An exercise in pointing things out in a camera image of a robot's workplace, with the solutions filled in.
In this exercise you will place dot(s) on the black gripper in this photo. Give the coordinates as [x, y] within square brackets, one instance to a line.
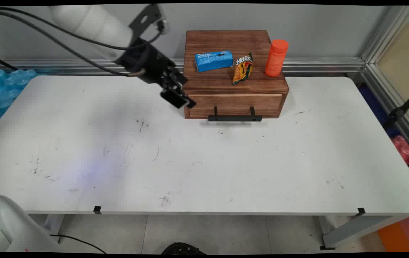
[145, 62]

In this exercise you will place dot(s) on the blue cardboard box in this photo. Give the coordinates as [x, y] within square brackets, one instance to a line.
[213, 61]

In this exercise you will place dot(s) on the dark wooden drawer cabinet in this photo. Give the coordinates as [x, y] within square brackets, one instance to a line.
[226, 82]

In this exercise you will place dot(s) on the orange green snack packet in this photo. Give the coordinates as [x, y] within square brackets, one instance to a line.
[243, 70]

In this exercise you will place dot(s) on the orange plastic bottle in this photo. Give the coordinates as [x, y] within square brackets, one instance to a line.
[275, 59]

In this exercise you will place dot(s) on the black tape piece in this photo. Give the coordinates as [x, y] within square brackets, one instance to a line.
[97, 210]
[361, 211]

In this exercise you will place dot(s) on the black round floor object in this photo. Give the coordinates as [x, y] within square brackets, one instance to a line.
[183, 249]

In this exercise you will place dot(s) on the pack of water bottles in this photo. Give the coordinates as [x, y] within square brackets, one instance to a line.
[1, 89]

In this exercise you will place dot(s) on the grey table leg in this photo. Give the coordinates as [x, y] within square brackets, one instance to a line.
[53, 223]
[355, 229]

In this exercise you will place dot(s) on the dark blue bag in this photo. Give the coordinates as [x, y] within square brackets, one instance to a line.
[376, 107]

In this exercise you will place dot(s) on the black tripod pole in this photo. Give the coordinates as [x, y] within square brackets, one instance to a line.
[400, 111]

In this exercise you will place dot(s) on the pink plastic bag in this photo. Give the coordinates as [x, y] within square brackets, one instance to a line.
[403, 148]

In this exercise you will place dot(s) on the orange box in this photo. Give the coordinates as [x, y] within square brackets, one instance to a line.
[402, 234]

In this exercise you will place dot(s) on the horizontal aluminium frame rail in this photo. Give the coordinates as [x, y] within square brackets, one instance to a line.
[315, 64]

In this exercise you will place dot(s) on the aluminium corner frame post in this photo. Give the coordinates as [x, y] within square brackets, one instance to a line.
[380, 43]

